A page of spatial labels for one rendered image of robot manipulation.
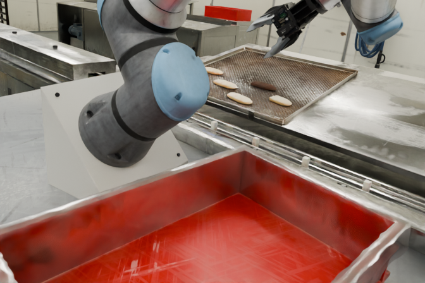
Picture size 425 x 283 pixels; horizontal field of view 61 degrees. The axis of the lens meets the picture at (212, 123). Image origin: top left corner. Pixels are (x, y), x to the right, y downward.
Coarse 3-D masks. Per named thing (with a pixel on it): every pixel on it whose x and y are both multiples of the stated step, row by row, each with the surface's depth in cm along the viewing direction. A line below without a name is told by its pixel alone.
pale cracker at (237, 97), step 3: (228, 93) 114; (231, 93) 113; (234, 93) 113; (237, 93) 113; (228, 96) 113; (231, 96) 112; (234, 96) 112; (237, 96) 111; (240, 96) 111; (243, 96) 111; (234, 99) 111; (237, 99) 110; (240, 99) 109; (243, 99) 109; (246, 99) 109; (249, 99) 109; (240, 102) 109; (243, 102) 108; (246, 102) 108; (249, 102) 108
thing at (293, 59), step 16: (208, 64) 141; (240, 64) 141; (256, 64) 141; (272, 64) 140; (288, 64) 140; (304, 64) 139; (320, 64) 137; (240, 80) 126; (288, 80) 125; (304, 80) 124; (320, 80) 124; (336, 80) 124; (208, 96) 111; (272, 96) 113; (304, 96) 113; (320, 96) 110; (256, 112) 101; (272, 112) 103
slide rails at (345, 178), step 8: (200, 120) 105; (224, 128) 101; (240, 136) 96; (264, 144) 93; (280, 152) 89; (296, 160) 86; (320, 168) 83; (336, 176) 80; (344, 176) 80; (360, 184) 77; (376, 192) 74; (384, 192) 75; (400, 200) 72; (408, 200) 72; (416, 208) 70; (424, 208) 70
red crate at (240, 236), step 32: (192, 224) 63; (224, 224) 64; (256, 224) 65; (288, 224) 66; (128, 256) 54; (160, 256) 55; (192, 256) 55; (224, 256) 56; (256, 256) 57; (288, 256) 57; (320, 256) 58
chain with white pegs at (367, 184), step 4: (212, 124) 99; (216, 124) 99; (212, 128) 99; (216, 128) 100; (252, 140) 91; (256, 140) 90; (252, 144) 91; (256, 144) 91; (304, 160) 82; (308, 160) 82; (304, 164) 83; (308, 164) 83; (364, 184) 74; (368, 184) 74; (364, 188) 74; (368, 188) 74; (368, 192) 75
